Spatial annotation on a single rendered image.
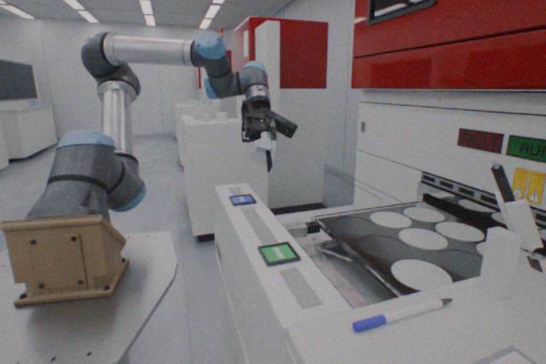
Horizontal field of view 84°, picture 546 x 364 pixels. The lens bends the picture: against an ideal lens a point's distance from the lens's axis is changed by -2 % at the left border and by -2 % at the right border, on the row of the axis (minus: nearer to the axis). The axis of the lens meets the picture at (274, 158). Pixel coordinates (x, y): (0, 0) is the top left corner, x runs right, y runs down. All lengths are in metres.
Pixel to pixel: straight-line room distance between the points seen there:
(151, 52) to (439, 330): 0.88
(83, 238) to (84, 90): 7.96
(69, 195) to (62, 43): 8.07
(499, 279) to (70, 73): 8.55
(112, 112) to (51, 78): 7.74
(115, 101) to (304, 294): 0.83
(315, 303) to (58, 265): 0.50
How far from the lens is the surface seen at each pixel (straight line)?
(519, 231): 0.50
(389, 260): 0.66
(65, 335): 0.69
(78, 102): 8.64
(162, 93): 8.39
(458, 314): 0.46
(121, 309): 0.70
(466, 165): 0.95
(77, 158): 0.77
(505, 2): 0.86
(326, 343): 0.38
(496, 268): 0.50
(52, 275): 0.76
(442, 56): 0.94
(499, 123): 0.89
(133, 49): 1.00
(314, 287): 0.46
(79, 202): 0.71
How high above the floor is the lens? 1.22
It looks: 13 degrees down
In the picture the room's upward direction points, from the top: straight up
